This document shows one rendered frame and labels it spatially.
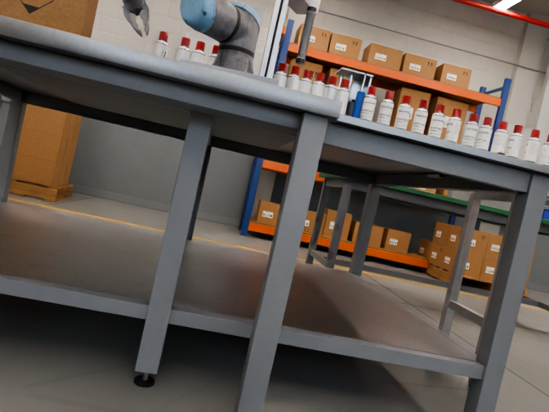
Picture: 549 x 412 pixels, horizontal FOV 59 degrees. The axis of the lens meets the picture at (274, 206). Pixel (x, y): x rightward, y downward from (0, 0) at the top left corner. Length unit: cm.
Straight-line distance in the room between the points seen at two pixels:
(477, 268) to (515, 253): 405
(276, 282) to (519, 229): 76
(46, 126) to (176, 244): 396
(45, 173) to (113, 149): 153
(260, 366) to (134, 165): 539
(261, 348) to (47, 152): 419
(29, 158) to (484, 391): 447
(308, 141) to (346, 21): 578
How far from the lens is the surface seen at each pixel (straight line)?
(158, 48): 197
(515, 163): 153
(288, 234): 116
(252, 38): 160
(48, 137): 518
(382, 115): 203
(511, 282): 160
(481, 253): 563
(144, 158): 644
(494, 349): 162
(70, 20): 163
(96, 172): 655
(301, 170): 116
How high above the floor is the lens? 60
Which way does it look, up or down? 2 degrees down
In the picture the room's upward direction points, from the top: 13 degrees clockwise
